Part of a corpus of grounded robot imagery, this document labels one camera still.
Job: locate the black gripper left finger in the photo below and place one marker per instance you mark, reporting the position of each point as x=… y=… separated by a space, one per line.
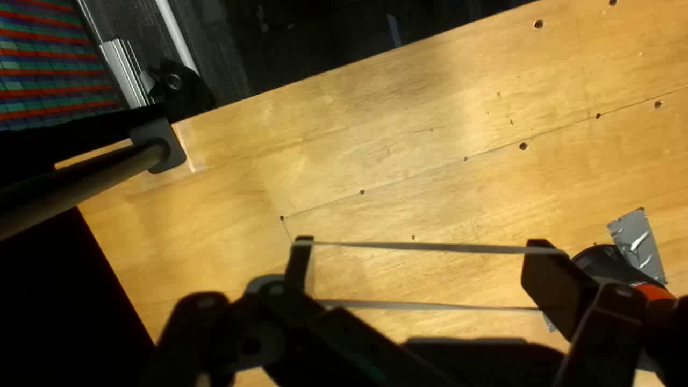
x=301 y=337

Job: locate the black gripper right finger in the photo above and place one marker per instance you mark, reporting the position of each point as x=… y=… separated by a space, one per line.
x=573 y=293

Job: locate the thin pale rubber band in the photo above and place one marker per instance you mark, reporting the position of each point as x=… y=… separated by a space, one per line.
x=430 y=248

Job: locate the ribbed aluminium profile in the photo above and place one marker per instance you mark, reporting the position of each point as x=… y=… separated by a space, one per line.
x=125 y=68

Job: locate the white slanted bar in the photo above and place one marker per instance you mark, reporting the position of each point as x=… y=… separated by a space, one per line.
x=174 y=32

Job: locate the multicolour striped carpet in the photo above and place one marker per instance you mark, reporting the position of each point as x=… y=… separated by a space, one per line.
x=50 y=56

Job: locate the grey duct tape piece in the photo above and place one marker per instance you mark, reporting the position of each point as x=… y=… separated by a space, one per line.
x=637 y=238

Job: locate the grey pole mounting bracket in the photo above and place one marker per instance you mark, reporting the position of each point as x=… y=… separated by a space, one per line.
x=165 y=136

